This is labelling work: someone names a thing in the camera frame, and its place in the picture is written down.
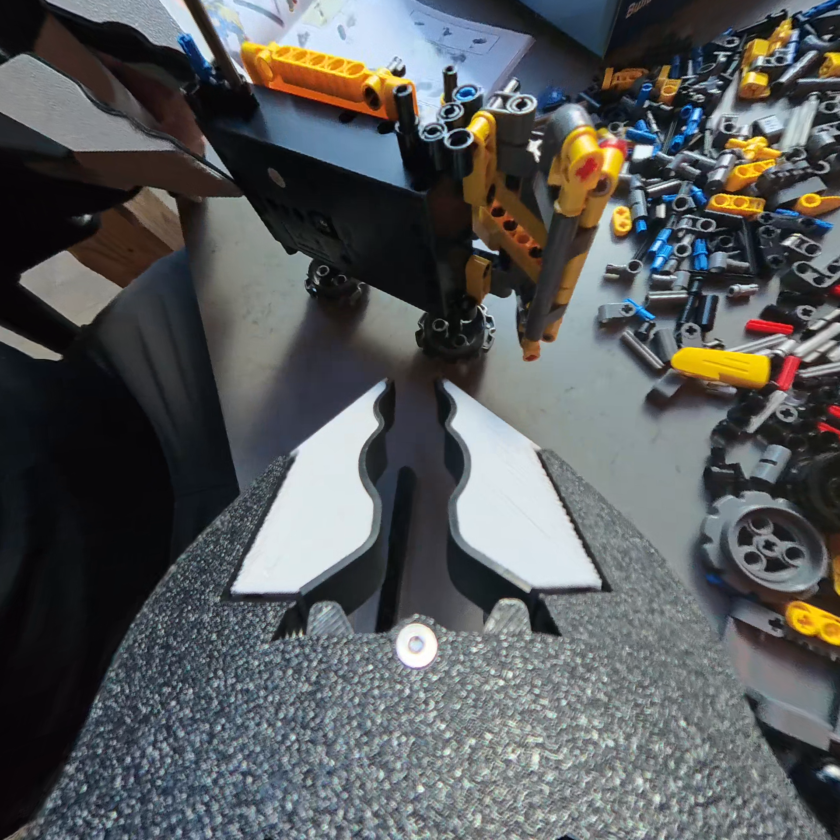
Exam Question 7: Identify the yellow rounded bullet piece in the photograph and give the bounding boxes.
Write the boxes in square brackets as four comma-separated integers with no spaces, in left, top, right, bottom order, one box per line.
[669,346,773,389]

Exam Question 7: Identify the instruction booklet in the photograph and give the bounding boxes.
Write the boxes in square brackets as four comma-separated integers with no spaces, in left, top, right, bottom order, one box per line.
[157,0,536,99]

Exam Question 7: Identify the dark wheel hub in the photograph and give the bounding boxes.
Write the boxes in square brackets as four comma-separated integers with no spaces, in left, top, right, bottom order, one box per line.
[784,451,840,522]

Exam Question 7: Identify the grey desk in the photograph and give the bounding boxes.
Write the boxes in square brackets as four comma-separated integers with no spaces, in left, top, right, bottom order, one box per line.
[177,0,840,840]

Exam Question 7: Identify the dark grey toothed panel piece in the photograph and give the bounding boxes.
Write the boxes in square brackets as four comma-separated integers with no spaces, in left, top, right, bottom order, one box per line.
[725,594,840,752]

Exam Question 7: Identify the blue cardboard box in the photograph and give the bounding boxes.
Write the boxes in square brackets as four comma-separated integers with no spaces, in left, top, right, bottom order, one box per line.
[518,0,667,61]

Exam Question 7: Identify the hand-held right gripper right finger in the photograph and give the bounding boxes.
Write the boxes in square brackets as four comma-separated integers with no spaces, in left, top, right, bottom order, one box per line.
[436,378,603,601]

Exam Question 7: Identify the black axle rod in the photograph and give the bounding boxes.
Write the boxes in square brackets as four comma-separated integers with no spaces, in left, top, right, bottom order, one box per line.
[375,466,417,632]

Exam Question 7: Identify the yellow toy vehicle model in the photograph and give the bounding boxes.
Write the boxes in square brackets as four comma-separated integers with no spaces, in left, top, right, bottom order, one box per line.
[177,0,627,362]

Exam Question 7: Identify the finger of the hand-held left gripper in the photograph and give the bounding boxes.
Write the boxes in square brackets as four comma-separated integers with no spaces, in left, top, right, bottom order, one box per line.
[0,52,245,199]
[39,0,198,76]

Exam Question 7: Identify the yellow thin holed beam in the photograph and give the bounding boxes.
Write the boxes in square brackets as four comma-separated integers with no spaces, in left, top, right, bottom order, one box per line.
[783,599,840,645]

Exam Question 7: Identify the person's dark jeans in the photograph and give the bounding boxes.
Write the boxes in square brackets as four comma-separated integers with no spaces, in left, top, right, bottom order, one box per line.
[82,248,240,565]

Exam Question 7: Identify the pile of small building pieces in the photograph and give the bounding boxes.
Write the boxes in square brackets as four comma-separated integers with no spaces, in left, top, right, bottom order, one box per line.
[577,0,840,657]

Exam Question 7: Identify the grey spoked wheel hub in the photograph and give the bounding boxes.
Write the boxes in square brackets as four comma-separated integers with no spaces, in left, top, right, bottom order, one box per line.
[697,492,830,597]

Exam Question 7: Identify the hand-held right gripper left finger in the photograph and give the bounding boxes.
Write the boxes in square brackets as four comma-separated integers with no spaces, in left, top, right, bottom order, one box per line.
[231,378,396,598]

